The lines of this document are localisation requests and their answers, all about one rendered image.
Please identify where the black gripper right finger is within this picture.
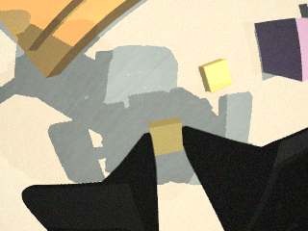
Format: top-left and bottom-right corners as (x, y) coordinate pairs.
(182, 126), (308, 231)

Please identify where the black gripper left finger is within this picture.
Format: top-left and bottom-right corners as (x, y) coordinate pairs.
(22, 134), (159, 231)

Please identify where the yellow block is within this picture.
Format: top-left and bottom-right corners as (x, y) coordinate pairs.
(199, 58), (232, 93)
(147, 116), (184, 155)

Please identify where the pink cube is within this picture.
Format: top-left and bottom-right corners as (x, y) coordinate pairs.
(254, 16), (308, 82)

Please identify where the pale yellow square board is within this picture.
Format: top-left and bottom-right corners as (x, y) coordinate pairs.
(0, 0), (141, 78)

